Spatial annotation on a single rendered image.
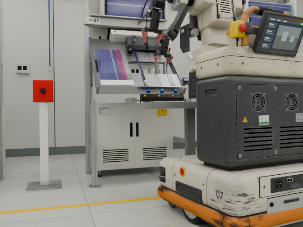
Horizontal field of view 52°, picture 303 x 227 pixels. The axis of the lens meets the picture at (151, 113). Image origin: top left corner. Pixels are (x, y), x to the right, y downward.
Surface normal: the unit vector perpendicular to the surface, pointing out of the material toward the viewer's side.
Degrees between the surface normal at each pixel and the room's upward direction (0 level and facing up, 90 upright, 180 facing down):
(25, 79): 90
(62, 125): 90
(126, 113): 90
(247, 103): 90
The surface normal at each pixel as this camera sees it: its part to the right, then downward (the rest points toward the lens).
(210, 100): -0.90, 0.01
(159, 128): 0.29, 0.00
